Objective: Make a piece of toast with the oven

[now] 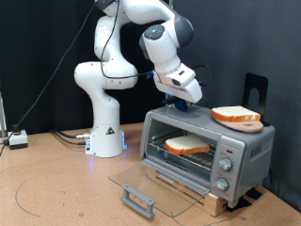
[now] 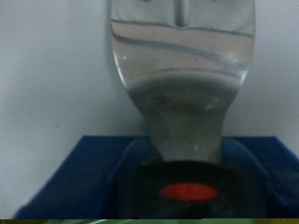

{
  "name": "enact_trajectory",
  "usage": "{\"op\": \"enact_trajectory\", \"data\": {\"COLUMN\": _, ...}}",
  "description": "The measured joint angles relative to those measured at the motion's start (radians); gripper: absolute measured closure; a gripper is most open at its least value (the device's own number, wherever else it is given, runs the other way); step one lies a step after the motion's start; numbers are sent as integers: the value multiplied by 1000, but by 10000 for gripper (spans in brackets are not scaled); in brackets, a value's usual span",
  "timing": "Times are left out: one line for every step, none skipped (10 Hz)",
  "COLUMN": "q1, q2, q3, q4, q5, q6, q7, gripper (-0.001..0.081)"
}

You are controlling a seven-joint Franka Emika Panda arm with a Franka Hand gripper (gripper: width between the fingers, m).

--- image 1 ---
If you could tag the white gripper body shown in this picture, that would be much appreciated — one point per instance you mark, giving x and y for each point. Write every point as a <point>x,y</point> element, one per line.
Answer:
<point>188,92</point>

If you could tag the white bread slice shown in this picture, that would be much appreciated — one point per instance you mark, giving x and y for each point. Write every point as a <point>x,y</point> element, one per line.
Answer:
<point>188,144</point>
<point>235,113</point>

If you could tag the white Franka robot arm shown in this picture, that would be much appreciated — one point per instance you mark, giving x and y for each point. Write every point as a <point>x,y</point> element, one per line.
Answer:
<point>103,125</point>

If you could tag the silver oven knob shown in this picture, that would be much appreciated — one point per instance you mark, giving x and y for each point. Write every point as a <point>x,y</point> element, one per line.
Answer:
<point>226,164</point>
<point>221,184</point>

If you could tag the silver toaster oven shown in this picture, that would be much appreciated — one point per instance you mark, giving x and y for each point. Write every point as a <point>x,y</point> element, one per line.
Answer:
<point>257,147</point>

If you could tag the black metal bookend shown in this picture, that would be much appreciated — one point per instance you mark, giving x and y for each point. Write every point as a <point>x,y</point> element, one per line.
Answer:
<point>250,81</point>

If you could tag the dark grey backdrop curtain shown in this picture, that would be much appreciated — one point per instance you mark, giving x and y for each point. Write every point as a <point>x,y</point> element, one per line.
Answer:
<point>235,37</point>

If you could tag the slatted wooden crate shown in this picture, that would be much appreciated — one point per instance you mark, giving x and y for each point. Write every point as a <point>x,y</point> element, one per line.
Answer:
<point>214,204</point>

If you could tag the black foam pad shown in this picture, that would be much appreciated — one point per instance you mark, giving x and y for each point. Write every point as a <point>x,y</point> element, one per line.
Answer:
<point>254,193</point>
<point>238,204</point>

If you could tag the black backdrop curtain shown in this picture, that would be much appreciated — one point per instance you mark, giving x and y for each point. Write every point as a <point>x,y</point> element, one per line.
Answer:
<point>25,31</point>

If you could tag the emergency stop button box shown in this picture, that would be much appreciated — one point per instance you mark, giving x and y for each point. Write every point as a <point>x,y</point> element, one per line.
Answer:
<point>18,139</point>

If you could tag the metal frame post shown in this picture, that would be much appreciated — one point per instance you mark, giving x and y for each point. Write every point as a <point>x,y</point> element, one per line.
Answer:
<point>2,116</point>

